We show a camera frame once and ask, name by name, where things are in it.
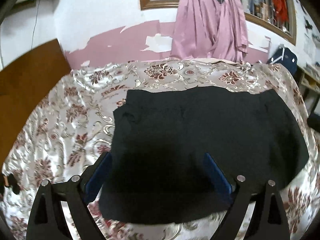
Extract floral satin bedspread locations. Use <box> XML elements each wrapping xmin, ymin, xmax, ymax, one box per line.
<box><xmin>1</xmin><ymin>59</ymin><xmax>319</xmax><ymax>239</ymax></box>

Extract wooden shelf unit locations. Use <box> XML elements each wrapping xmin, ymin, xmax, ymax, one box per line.
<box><xmin>297</xmin><ymin>64</ymin><xmax>319</xmax><ymax>114</ymax></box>

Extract wooden headboard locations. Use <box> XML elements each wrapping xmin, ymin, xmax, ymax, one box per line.
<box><xmin>0</xmin><ymin>39</ymin><xmax>71</xmax><ymax>164</ymax></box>

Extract black items on bed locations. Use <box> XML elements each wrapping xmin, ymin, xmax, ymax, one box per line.
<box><xmin>0</xmin><ymin>173</ymin><xmax>20</xmax><ymax>196</ymax></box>

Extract navy blue backpack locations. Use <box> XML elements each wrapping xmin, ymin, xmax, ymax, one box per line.
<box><xmin>267</xmin><ymin>45</ymin><xmax>297</xmax><ymax>75</ymax></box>

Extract pink curtain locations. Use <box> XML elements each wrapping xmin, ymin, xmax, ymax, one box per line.
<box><xmin>171</xmin><ymin>0</ymin><xmax>248</xmax><ymax>62</ymax></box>

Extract black garment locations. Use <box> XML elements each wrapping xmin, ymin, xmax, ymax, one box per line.
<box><xmin>99</xmin><ymin>86</ymin><xmax>309</xmax><ymax>225</ymax></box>

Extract red hanging garment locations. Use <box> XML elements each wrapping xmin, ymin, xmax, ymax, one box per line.
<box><xmin>272</xmin><ymin>0</ymin><xmax>289</xmax><ymax>25</ymax></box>

